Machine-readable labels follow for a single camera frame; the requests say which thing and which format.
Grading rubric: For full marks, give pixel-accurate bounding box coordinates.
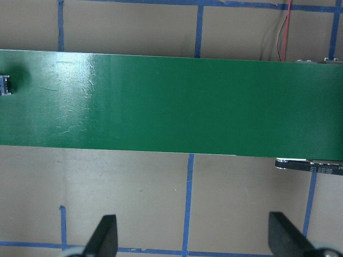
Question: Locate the red black wire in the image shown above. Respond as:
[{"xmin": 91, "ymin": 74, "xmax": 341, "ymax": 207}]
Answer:
[{"xmin": 275, "ymin": 0, "xmax": 293, "ymax": 62}]

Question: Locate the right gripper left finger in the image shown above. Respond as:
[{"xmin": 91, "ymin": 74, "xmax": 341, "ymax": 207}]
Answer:
[{"xmin": 83, "ymin": 215, "xmax": 118, "ymax": 257}]

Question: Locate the green conveyor belt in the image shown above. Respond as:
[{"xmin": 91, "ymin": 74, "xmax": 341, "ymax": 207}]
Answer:
[{"xmin": 1, "ymin": 50, "xmax": 342, "ymax": 175}]

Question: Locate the yellow push button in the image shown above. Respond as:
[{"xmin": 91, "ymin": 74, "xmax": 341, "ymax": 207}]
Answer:
[{"xmin": 0, "ymin": 75, "xmax": 12, "ymax": 96}]

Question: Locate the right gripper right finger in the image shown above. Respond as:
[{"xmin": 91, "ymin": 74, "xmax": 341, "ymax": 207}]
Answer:
[{"xmin": 269, "ymin": 211, "xmax": 325, "ymax": 257}]

